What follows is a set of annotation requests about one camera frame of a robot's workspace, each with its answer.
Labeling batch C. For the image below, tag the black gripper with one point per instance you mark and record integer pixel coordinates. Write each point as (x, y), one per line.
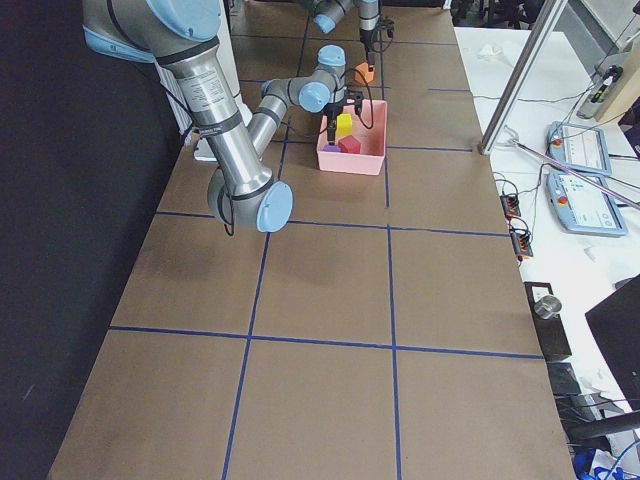
(334, 108)
(368, 40)

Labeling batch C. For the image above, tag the yellow foam block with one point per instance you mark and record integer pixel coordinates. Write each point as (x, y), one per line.
(344, 125)

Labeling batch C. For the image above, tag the orange foam block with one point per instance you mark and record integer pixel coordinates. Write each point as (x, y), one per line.
(364, 74)

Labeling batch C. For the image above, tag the pink foam block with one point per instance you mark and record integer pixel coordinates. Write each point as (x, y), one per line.
(350, 144)

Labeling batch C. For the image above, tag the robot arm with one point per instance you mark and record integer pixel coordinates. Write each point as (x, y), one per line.
(327, 14)
(242, 192)

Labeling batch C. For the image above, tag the pink plastic bin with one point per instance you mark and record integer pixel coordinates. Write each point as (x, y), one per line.
(370, 129)

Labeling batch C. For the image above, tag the upper teach pendant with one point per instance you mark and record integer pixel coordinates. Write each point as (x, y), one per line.
(581, 147)

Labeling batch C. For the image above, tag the teach pendant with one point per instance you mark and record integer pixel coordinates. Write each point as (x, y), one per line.
(582, 208)
(581, 147)

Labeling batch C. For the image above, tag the lower teach pendant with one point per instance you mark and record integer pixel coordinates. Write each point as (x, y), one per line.
(582, 208)

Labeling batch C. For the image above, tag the metal cup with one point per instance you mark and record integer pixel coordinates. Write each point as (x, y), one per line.
(547, 307)

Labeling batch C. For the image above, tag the black box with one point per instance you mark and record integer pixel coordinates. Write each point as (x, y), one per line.
(550, 332)

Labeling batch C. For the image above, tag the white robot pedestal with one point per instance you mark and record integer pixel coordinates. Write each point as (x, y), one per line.
(196, 50)

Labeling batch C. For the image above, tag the aluminium frame post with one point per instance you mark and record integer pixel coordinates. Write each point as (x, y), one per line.
(544, 26)

